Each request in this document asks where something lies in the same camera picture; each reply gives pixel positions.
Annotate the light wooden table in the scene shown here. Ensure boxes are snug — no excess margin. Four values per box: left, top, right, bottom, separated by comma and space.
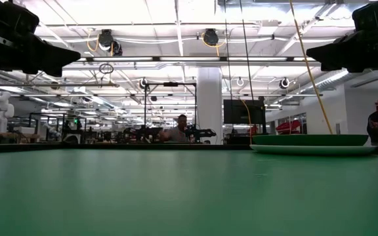
0, 131, 41, 140

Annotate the red angular equipment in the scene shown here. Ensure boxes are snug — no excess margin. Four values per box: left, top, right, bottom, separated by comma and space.
275, 119, 303, 135

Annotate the grey plastic plate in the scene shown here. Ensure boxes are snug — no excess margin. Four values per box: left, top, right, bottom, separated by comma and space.
249, 144, 377, 156

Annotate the black hanging monitor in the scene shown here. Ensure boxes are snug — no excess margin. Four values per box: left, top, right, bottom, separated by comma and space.
222, 98, 266, 125

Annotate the white building pillar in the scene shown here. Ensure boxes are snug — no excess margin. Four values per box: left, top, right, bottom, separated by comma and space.
196, 67, 224, 145

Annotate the overhead LED light bar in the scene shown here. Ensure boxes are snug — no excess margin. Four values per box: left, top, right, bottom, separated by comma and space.
77, 55, 316, 64

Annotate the yellow hanging cable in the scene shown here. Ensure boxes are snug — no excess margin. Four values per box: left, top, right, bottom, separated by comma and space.
288, 0, 335, 135
240, 98, 253, 145

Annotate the coiled black cable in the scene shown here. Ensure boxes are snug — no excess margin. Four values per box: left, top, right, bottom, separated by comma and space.
98, 62, 115, 75

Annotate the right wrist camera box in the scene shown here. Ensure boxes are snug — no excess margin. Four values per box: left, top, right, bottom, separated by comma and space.
351, 0, 378, 33

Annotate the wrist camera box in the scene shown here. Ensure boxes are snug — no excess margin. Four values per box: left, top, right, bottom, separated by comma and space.
351, 0, 378, 33
0, 0, 41, 33

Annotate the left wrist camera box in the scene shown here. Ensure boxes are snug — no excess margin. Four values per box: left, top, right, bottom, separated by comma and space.
0, 0, 41, 33

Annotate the black frame workstation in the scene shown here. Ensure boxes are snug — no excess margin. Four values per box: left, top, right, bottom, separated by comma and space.
28, 113, 88, 144

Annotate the black hanging cable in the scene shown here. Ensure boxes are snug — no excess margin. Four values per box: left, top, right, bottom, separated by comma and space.
240, 0, 255, 101
223, 0, 234, 100

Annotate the black table border frame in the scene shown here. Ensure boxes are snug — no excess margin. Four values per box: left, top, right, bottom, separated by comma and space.
0, 143, 378, 157

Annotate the black tall rig frame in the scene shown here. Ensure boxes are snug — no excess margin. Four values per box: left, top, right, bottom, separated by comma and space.
144, 81, 198, 135

